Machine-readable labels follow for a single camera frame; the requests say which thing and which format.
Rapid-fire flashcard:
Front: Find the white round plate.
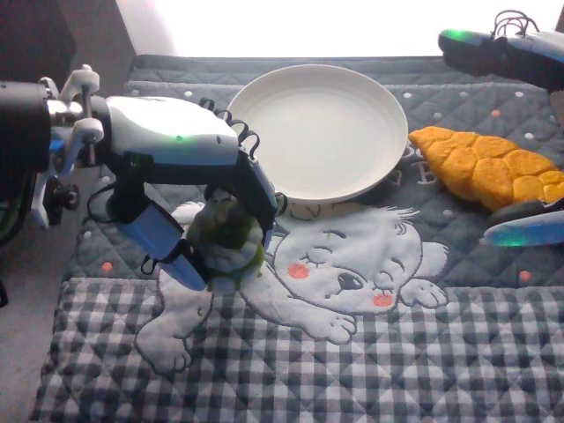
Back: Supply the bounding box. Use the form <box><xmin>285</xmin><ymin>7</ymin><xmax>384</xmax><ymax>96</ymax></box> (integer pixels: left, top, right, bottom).
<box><xmin>226</xmin><ymin>64</ymin><xmax>410</xmax><ymax>206</ymax></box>

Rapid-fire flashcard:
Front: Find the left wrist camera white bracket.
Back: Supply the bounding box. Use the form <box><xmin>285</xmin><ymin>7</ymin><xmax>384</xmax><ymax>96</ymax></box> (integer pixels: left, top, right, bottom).
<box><xmin>29</xmin><ymin>174</ymin><xmax>83</xmax><ymax>230</ymax></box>

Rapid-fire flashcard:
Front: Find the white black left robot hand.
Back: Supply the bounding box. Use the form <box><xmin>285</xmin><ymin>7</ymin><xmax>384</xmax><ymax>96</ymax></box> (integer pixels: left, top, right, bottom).
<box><xmin>86</xmin><ymin>95</ymin><xmax>279</xmax><ymax>293</ymax></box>

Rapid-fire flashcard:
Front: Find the grey quilt with printed bear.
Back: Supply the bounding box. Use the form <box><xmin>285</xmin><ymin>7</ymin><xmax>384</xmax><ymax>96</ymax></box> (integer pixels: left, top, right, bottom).
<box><xmin>28</xmin><ymin>53</ymin><xmax>564</xmax><ymax>423</ymax></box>

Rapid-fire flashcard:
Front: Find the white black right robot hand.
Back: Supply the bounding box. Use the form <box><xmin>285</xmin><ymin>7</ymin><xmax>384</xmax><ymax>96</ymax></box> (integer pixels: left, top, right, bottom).
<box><xmin>438</xmin><ymin>11</ymin><xmax>564</xmax><ymax>248</ymax></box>

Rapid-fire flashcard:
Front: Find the yellow-green small cube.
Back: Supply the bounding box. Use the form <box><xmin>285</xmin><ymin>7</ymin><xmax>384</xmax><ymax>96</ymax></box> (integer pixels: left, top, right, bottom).
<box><xmin>187</xmin><ymin>187</ymin><xmax>268</xmax><ymax>292</ymax></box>

